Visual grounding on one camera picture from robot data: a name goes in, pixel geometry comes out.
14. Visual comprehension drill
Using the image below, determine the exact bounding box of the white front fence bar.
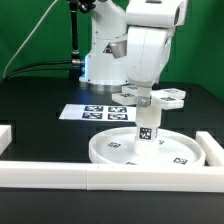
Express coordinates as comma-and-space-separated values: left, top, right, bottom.
0, 161, 224, 193

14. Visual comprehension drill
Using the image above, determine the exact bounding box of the white marker sheet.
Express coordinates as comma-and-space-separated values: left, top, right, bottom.
59, 104, 136, 122

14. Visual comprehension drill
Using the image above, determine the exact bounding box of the white round table top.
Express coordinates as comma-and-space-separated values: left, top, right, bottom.
89, 127, 205, 166

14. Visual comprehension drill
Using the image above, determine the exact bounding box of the white left fence bar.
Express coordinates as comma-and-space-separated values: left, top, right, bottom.
0, 125, 12, 155

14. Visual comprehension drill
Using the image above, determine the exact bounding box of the white cross table base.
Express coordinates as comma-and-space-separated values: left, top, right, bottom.
112, 85, 186, 110

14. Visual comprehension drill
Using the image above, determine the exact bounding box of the black camera stand pole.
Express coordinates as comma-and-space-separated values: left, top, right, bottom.
66, 0, 83, 81

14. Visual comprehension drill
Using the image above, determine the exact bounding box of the white fence bar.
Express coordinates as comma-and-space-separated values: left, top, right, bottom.
196, 131, 224, 167
0, 161, 224, 193
0, 125, 12, 155

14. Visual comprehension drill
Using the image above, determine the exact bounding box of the black cable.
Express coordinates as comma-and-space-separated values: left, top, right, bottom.
3, 60, 83, 80

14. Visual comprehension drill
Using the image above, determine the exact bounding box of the white right fence bar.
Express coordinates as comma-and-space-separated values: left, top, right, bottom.
196, 131, 224, 167

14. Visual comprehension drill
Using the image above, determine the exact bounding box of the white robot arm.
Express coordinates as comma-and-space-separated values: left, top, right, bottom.
79, 0, 188, 107

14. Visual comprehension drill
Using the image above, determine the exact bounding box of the grey cable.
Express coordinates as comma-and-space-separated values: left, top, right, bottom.
2, 0, 59, 79

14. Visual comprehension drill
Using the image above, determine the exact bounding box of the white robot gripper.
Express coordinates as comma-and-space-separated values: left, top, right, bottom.
127, 26, 175, 108

